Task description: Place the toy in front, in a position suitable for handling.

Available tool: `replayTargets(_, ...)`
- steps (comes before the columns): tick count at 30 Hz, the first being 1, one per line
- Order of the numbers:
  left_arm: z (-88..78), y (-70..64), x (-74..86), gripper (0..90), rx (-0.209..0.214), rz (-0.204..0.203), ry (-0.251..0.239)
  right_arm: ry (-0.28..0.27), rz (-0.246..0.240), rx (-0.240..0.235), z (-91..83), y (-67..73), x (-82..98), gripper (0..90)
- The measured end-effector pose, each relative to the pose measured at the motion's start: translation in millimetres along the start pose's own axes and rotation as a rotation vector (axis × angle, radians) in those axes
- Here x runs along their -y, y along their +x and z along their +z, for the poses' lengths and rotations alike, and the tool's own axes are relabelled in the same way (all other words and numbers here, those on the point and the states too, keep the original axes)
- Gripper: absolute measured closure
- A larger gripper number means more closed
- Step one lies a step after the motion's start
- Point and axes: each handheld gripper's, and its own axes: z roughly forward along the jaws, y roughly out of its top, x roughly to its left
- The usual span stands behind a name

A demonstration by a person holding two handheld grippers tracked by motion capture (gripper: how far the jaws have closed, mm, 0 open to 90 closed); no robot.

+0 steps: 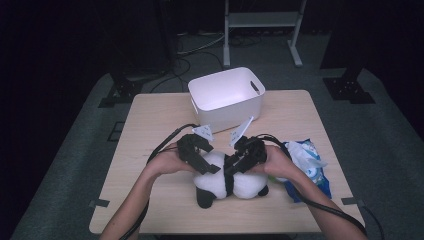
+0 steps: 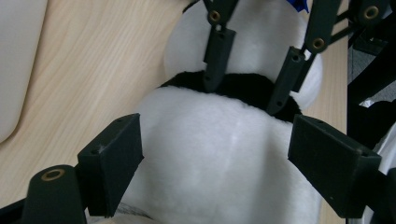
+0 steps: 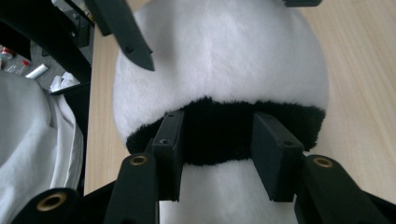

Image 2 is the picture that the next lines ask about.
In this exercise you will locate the white plastic storage box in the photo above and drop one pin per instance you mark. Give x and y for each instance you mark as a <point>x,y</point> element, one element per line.
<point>15,62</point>

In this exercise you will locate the panda plush toy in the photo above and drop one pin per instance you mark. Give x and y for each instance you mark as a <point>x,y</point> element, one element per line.
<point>211,149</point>

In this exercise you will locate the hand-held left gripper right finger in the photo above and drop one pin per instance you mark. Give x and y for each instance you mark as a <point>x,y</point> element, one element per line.
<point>333,165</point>

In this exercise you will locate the black metal frame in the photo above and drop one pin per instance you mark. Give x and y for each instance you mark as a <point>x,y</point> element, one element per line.
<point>373,77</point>

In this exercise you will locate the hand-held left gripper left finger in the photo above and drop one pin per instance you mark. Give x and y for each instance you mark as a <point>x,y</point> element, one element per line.
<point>115,161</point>

